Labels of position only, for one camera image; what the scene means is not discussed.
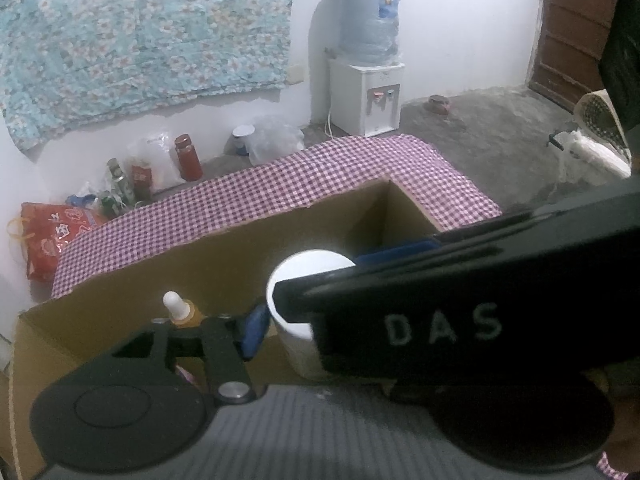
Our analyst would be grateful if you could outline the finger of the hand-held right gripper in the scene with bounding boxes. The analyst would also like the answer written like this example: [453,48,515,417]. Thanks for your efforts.
[272,265,362,323]
[352,240,444,269]

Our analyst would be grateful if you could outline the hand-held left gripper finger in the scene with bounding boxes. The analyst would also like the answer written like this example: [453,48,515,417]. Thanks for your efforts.
[107,305,269,407]

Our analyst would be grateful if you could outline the white plastic pill bottle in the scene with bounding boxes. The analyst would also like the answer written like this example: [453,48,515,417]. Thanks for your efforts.
[266,249,358,381]

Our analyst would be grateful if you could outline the green glass dropper bottle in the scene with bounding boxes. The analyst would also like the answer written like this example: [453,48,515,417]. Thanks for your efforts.
[162,290,205,330]

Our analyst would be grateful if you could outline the brown cardboard box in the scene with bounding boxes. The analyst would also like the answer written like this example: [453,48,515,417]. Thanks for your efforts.
[9,176,501,480]

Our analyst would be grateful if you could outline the purple checkered tablecloth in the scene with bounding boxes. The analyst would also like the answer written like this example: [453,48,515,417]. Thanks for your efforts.
[50,134,632,480]

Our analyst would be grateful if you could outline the clear plastic bag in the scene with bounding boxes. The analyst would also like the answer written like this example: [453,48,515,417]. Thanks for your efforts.
[247,115,306,166]

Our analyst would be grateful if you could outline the white bundled cloth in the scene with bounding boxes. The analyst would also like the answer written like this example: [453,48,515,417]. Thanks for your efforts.
[560,127,632,181]

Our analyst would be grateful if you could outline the white water dispenser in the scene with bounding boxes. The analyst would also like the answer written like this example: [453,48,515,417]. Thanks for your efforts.
[327,57,405,137]

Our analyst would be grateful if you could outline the red plastic bottle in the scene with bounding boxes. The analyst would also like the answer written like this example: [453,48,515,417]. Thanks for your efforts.
[174,134,204,182]

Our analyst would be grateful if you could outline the red labelled jar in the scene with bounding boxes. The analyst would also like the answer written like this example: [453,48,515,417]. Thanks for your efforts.
[130,160,153,201]

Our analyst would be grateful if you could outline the woven basket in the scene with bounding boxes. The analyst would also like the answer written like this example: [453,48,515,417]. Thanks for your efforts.
[575,89,633,161]

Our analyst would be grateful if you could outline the red patterned gift bag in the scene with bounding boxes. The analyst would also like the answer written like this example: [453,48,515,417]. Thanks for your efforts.
[7,202,108,283]

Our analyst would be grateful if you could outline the blue water jug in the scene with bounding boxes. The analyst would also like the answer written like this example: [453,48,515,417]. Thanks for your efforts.
[337,0,401,66]

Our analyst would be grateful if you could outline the brown wooden door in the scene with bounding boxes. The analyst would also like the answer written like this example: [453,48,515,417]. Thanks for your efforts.
[527,0,626,113]

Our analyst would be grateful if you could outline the blue floral wall cloth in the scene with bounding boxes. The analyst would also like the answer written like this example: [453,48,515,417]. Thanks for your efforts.
[0,0,317,153]

